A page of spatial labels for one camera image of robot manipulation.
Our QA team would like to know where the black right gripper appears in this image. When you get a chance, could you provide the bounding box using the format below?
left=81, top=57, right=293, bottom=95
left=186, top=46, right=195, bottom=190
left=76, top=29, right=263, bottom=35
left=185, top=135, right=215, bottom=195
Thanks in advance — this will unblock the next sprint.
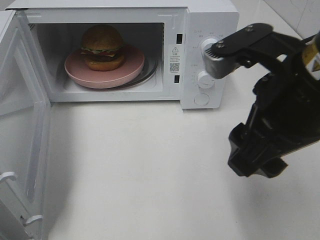
left=211, top=23, right=320, bottom=178

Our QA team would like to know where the round white door button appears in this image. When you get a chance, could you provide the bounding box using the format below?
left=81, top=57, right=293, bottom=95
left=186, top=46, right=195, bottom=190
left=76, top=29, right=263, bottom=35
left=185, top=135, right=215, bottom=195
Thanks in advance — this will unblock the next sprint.
left=194, top=93, right=210, bottom=106

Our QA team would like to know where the burger with sesame-free bun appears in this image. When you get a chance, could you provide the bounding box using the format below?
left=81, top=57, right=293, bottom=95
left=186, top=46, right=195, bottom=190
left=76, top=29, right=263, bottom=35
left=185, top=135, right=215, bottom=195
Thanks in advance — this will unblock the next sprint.
left=81, top=24, right=125, bottom=71

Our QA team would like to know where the pink round plate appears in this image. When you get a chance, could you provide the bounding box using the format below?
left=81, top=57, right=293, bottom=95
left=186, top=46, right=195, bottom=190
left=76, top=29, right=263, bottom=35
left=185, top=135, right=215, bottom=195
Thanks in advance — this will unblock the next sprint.
left=64, top=44, right=146, bottom=89

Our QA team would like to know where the white microwave door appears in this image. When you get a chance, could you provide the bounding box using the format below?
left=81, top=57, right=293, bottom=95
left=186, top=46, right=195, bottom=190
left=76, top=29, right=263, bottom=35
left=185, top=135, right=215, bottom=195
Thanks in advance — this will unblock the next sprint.
left=0, top=10, right=51, bottom=240

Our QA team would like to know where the lower white timer knob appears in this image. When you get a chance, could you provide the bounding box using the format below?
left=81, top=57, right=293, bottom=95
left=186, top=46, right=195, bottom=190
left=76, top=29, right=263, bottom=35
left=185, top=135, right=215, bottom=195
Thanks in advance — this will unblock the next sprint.
left=197, top=70, right=215, bottom=89

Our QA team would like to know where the upper white power knob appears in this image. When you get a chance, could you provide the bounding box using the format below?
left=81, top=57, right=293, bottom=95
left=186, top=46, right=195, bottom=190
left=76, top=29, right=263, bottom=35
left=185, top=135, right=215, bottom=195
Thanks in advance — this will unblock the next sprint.
left=199, top=36, right=218, bottom=60

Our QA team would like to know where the white warning label sticker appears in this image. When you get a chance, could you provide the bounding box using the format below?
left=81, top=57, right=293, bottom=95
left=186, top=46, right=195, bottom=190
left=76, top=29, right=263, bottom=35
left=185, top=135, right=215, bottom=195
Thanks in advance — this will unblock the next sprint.
left=168, top=44, right=181, bottom=73

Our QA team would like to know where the glass microwave turntable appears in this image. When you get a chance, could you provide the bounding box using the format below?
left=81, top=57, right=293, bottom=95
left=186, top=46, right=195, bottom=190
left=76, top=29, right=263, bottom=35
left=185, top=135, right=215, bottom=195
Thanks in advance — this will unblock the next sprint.
left=56, top=49, right=159, bottom=90

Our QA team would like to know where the white microwave oven body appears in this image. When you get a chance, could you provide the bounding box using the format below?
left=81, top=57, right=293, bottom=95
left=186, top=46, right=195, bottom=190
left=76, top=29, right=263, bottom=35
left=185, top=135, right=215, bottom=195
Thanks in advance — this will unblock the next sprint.
left=3, top=0, right=239, bottom=109

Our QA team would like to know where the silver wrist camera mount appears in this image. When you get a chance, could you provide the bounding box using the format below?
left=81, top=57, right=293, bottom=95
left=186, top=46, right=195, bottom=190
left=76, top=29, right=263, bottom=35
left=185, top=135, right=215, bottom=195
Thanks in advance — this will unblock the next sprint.
left=202, top=48, right=240, bottom=79

